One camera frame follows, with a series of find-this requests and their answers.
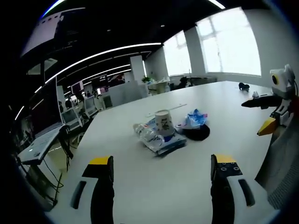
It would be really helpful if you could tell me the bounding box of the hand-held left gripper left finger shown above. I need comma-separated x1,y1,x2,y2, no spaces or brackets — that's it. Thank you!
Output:
52,155,115,224

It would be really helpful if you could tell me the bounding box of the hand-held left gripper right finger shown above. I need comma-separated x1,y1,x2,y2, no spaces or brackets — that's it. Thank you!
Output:
210,153,266,224

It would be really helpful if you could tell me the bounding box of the black round lid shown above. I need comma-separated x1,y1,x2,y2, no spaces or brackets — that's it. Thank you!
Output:
181,124,211,142

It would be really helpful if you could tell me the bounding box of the blue white wrapper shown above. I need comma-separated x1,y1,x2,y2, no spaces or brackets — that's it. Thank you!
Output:
175,108,209,130

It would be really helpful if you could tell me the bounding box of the crushed clear plastic bottle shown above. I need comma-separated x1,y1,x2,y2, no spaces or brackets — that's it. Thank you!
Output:
133,121,164,150

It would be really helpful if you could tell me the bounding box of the blue and white packet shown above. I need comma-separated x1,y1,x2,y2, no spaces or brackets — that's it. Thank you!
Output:
142,118,188,156

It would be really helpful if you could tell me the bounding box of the printed white paper cup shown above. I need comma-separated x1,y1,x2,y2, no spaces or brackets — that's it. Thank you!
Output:
154,109,176,138

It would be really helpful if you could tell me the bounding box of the white table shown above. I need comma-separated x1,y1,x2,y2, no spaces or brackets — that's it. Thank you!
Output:
49,80,299,224

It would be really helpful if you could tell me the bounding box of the large window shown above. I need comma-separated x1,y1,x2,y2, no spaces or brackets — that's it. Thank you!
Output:
195,7,262,77

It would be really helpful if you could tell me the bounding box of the grey side desk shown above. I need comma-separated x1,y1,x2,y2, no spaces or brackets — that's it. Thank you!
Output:
16,125,71,165

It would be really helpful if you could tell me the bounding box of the white office chair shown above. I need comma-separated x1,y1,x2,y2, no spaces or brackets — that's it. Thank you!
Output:
83,97,100,117

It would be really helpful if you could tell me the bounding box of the narrow window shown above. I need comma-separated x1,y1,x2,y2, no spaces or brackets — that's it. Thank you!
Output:
163,30,192,77

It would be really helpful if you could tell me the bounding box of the white ceiling light strip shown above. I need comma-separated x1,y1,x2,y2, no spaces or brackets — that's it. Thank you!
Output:
44,42,162,84

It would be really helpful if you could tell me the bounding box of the black cable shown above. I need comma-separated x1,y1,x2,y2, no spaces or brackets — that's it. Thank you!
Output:
42,126,74,203

